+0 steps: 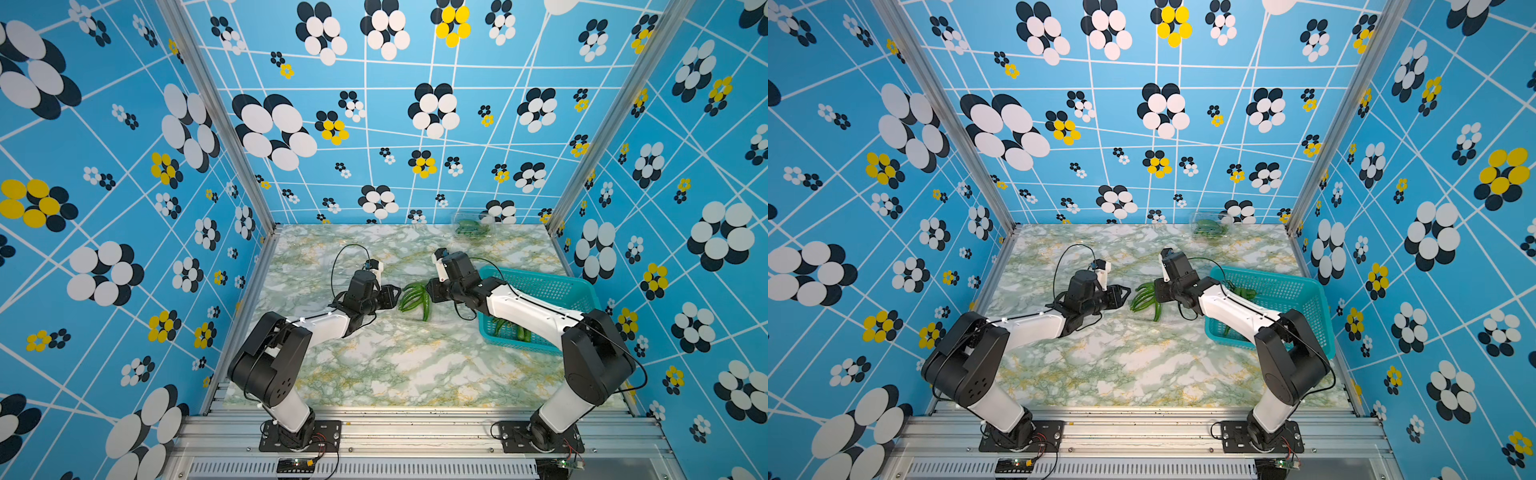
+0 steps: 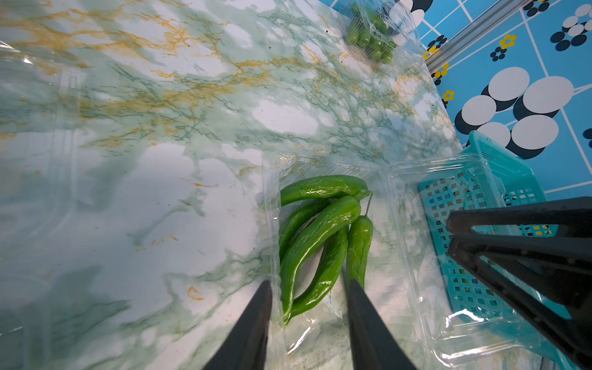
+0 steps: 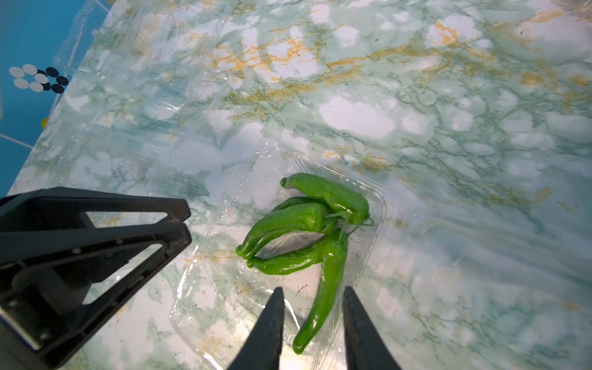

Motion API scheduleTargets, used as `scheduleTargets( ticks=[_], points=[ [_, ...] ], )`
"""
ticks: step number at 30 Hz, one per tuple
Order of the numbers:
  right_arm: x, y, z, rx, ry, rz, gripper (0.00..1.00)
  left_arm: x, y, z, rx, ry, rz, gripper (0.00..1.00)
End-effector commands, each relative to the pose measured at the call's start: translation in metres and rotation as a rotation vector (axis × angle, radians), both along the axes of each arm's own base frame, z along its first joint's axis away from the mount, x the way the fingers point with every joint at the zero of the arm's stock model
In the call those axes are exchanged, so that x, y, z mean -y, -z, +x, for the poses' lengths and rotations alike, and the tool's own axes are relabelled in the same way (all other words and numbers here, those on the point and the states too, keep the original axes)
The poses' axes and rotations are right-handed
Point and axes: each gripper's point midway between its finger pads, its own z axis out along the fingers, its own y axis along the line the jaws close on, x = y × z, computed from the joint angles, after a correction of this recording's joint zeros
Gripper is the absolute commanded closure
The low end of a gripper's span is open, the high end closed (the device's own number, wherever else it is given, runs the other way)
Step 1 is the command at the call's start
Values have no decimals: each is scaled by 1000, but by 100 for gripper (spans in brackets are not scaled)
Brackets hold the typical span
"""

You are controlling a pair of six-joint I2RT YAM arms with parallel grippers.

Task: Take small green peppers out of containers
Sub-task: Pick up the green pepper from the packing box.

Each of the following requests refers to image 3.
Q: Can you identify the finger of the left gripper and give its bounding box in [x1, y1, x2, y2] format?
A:
[1, 222, 191, 369]
[1, 187, 191, 231]

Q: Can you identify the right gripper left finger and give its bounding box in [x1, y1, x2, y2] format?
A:
[228, 287, 285, 370]

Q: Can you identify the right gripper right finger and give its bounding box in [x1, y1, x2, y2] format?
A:
[342, 286, 401, 370]

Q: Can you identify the clear clamshell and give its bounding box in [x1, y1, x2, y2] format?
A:
[171, 143, 387, 369]
[27, 0, 260, 186]

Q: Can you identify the green pepper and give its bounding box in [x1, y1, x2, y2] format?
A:
[292, 229, 348, 355]
[235, 203, 338, 260]

